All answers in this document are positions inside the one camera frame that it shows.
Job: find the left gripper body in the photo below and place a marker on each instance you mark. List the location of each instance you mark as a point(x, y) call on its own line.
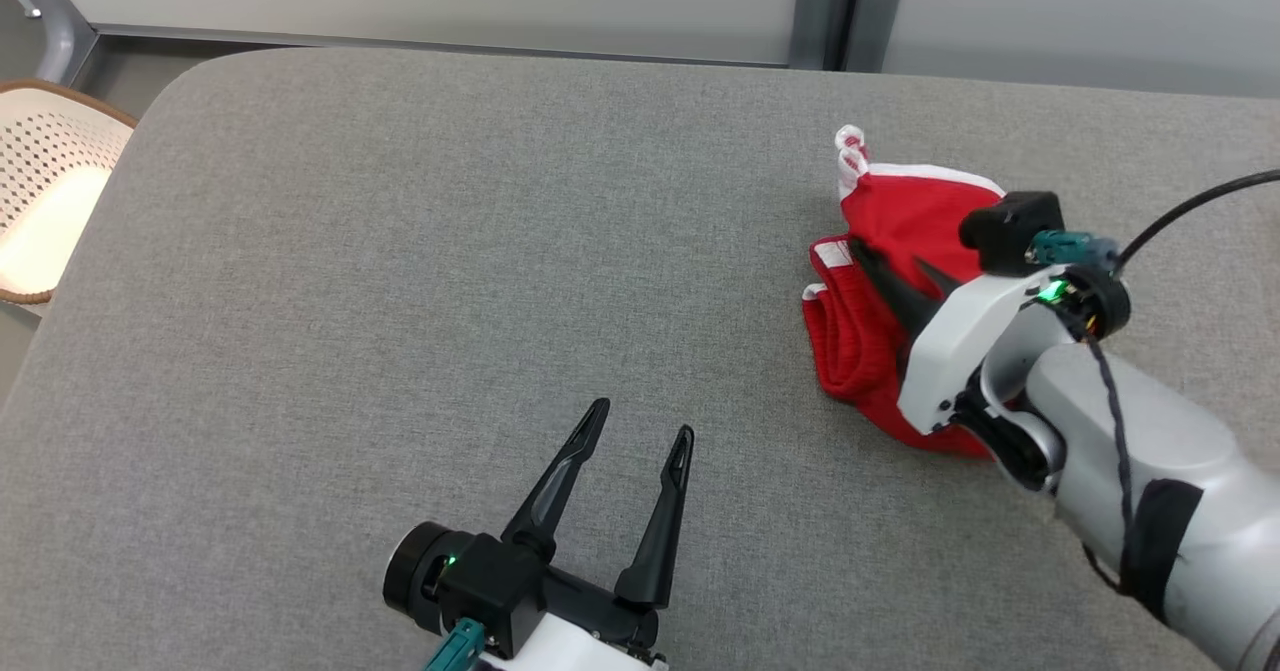
point(600, 631)

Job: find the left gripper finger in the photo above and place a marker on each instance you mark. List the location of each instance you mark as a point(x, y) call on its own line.
point(555, 501)
point(660, 531)

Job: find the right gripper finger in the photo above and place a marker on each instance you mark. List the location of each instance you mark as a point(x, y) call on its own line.
point(895, 291)
point(940, 277)

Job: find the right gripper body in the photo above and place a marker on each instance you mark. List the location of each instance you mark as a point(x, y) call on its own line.
point(960, 341)

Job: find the red and white jersey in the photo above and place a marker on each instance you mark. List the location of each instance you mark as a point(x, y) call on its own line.
point(900, 211)

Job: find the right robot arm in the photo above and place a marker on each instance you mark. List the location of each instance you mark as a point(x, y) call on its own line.
point(1150, 441)

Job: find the white perforated laundry basket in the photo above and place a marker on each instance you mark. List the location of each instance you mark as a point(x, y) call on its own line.
point(50, 181)

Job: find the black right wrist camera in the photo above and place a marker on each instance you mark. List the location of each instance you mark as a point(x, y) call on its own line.
point(1010, 231)

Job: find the grey partition post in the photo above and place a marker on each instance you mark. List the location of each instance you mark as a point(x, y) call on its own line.
point(873, 21)
point(813, 11)

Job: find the grey metal frame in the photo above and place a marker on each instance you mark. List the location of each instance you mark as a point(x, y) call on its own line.
point(60, 41)

